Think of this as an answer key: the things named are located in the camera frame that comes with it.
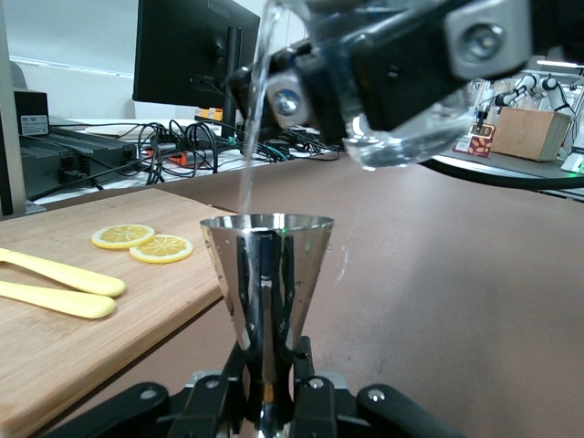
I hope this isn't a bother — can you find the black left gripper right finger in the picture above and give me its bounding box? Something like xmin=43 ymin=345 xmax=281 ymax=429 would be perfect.
xmin=290 ymin=336 xmax=467 ymax=438

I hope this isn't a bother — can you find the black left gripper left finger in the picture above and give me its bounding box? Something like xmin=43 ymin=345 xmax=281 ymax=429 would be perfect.
xmin=40 ymin=339 xmax=251 ymax=438

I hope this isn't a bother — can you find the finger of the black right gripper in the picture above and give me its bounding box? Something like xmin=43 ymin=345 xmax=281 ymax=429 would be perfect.
xmin=225 ymin=38 xmax=349 ymax=143
xmin=350 ymin=0 xmax=584 ymax=132

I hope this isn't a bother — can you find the clear glass cup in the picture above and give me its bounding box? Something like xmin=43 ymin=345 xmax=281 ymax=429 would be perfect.
xmin=257 ymin=0 xmax=487 ymax=172

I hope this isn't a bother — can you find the steel cone jigger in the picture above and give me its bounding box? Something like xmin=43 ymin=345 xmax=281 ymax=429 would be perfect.
xmin=198 ymin=212 xmax=337 ymax=438

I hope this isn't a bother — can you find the red patterned box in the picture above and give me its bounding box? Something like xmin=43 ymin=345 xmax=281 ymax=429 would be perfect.
xmin=453 ymin=121 xmax=497 ymax=159

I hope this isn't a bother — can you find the black computer monitor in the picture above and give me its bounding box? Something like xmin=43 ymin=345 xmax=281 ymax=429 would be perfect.
xmin=131 ymin=0 xmax=262 ymax=141

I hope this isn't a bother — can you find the bamboo cutting board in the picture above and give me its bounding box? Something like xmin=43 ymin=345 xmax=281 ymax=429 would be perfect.
xmin=0 ymin=185 xmax=241 ymax=435

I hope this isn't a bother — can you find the plain wooden box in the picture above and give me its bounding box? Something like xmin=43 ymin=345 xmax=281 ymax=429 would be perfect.
xmin=491 ymin=106 xmax=573 ymax=162

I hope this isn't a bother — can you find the lemon slice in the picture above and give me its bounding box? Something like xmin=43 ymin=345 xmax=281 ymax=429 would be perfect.
xmin=90 ymin=224 xmax=157 ymax=251
xmin=129 ymin=233 xmax=194 ymax=266

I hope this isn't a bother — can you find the yellow plastic knife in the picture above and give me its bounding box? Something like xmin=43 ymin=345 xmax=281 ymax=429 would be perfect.
xmin=0 ymin=279 xmax=117 ymax=319

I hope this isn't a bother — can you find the yellow plastic fork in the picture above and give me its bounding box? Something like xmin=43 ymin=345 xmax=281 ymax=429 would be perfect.
xmin=0 ymin=246 xmax=127 ymax=298

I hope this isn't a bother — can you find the white base with green light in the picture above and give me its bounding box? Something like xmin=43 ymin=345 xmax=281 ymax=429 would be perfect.
xmin=559 ymin=153 xmax=584 ymax=175

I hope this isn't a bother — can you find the black equipment rack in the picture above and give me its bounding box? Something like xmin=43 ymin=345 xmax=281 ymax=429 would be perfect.
xmin=18 ymin=125 xmax=140 ymax=201

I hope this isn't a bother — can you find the black box with label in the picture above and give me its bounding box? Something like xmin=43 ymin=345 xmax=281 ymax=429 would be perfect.
xmin=13 ymin=88 xmax=50 ymax=137

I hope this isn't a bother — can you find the teal green cable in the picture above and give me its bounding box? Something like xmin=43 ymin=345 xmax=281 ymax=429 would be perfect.
xmin=222 ymin=135 xmax=296 ymax=162

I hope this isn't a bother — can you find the thick black hose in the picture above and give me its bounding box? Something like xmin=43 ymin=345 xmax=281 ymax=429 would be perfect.
xmin=431 ymin=153 xmax=584 ymax=191

